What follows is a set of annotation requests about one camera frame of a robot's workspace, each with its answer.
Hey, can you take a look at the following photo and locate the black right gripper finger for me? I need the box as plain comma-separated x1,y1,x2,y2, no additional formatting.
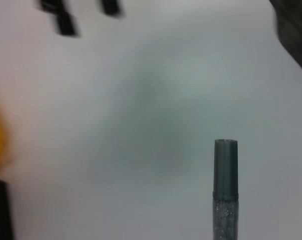
99,0,123,17
39,0,81,38

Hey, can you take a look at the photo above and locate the grey glitter pen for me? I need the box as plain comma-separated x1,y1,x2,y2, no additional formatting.
212,139,239,240

